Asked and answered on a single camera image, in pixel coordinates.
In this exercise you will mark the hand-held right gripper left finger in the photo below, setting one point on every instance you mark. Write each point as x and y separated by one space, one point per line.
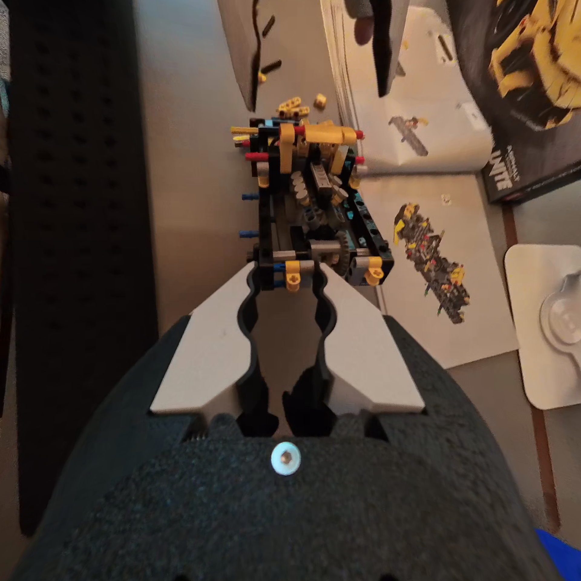
204 363

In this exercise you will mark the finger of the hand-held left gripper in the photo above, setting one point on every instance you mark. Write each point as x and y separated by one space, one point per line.
236 36
395 36

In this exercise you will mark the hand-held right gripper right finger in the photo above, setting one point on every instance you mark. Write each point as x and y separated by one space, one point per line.
376 363

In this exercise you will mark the partly built lego car chassis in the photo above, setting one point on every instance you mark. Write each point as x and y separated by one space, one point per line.
308 204

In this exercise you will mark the scattered yellow black lego pieces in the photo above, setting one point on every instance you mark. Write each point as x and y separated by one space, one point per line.
295 106

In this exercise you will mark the lego set box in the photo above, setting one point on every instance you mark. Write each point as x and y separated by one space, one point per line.
531 90

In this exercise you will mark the person's left hand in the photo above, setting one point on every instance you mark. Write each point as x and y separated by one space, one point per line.
364 29

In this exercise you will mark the open instruction booklet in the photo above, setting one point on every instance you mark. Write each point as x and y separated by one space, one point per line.
431 249

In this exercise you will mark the white board stand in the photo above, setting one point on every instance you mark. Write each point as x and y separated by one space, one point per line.
544 327

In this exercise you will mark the black mat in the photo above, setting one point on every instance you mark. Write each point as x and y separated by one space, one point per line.
77 227

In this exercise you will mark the blue plastic bin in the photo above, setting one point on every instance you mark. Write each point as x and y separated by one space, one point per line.
560 556

